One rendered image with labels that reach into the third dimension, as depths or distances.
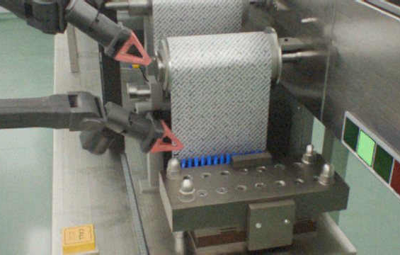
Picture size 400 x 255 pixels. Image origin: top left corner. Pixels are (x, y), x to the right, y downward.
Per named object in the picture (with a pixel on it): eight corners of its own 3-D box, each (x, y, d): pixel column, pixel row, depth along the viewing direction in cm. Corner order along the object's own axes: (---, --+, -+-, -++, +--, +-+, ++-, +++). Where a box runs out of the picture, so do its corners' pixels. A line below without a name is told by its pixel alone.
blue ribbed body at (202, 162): (178, 168, 130) (178, 156, 129) (263, 159, 135) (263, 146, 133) (181, 176, 127) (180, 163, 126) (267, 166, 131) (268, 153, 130)
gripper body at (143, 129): (149, 156, 121) (120, 143, 119) (142, 135, 130) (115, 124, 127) (163, 132, 120) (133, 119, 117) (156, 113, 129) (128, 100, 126)
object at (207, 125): (172, 166, 130) (170, 95, 122) (264, 156, 135) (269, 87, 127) (172, 167, 130) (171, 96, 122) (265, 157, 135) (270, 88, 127)
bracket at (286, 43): (272, 44, 131) (273, 36, 131) (295, 42, 133) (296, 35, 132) (280, 50, 127) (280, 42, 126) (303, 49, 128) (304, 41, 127)
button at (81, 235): (62, 236, 124) (61, 227, 123) (93, 231, 125) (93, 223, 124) (62, 256, 118) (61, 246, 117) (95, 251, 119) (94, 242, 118)
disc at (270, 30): (255, 71, 140) (262, 17, 132) (258, 71, 140) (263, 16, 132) (275, 100, 128) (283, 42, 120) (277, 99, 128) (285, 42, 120)
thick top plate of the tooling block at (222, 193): (159, 192, 128) (158, 170, 125) (316, 173, 136) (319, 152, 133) (172, 233, 114) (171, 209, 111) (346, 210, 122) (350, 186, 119)
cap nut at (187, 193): (177, 194, 116) (176, 176, 114) (193, 192, 117) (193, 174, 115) (180, 203, 113) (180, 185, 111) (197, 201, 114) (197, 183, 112)
